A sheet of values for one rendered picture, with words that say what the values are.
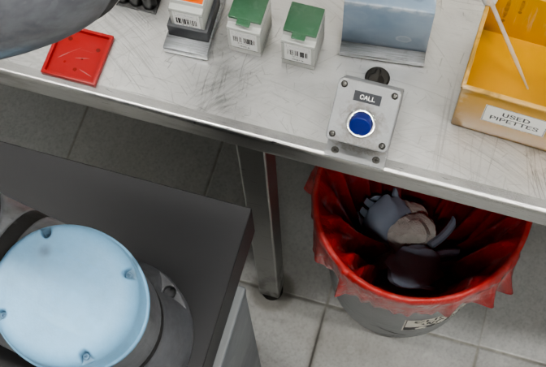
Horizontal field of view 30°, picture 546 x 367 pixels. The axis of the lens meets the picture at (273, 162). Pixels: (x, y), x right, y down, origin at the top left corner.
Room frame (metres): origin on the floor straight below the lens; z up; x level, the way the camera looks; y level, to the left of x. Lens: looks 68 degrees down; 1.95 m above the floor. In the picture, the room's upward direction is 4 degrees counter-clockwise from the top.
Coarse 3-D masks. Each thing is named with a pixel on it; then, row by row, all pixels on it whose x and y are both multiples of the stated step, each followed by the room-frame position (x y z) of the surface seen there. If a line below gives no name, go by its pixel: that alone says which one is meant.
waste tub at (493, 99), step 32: (512, 0) 0.57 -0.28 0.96; (544, 0) 0.56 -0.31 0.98; (480, 32) 0.52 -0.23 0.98; (512, 32) 0.56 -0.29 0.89; (544, 32) 0.55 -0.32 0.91; (480, 64) 0.53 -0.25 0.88; (512, 64) 0.53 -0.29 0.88; (544, 64) 0.52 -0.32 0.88; (480, 96) 0.45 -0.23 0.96; (512, 96) 0.49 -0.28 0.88; (544, 96) 0.48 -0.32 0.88; (480, 128) 0.45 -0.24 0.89; (512, 128) 0.43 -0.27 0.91; (544, 128) 0.42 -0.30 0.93
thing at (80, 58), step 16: (80, 32) 0.62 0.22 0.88; (96, 32) 0.61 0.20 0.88; (64, 48) 0.60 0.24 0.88; (80, 48) 0.59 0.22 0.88; (96, 48) 0.59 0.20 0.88; (48, 64) 0.58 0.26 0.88; (64, 64) 0.57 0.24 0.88; (80, 64) 0.57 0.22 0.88; (96, 64) 0.57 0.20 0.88; (80, 80) 0.55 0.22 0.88; (96, 80) 0.55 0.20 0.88
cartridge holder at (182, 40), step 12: (216, 0) 0.63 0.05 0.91; (216, 12) 0.62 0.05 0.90; (168, 24) 0.60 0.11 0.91; (216, 24) 0.61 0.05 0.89; (168, 36) 0.60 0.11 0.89; (180, 36) 0.59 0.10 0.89; (192, 36) 0.59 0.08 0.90; (204, 36) 0.58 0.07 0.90; (168, 48) 0.58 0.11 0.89; (180, 48) 0.58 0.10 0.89; (192, 48) 0.58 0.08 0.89; (204, 48) 0.58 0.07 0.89
